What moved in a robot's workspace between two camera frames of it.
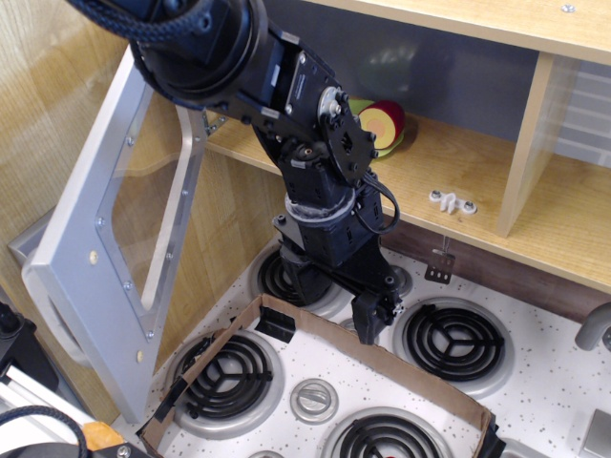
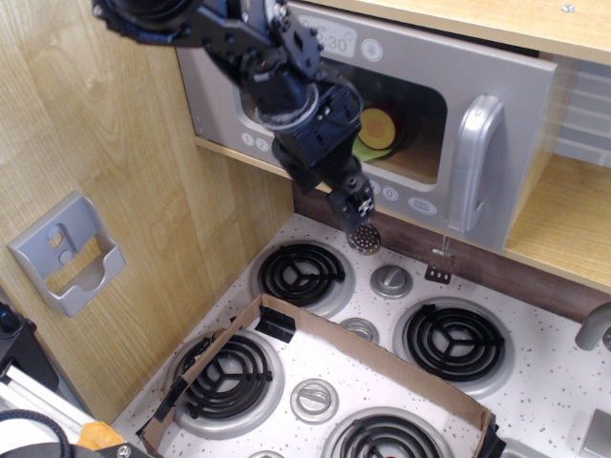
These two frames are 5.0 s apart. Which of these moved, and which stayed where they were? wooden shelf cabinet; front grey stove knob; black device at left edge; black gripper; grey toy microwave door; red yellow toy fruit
Moved: black gripper; grey toy microwave door
Stayed: front grey stove knob; black device at left edge; red yellow toy fruit; wooden shelf cabinet
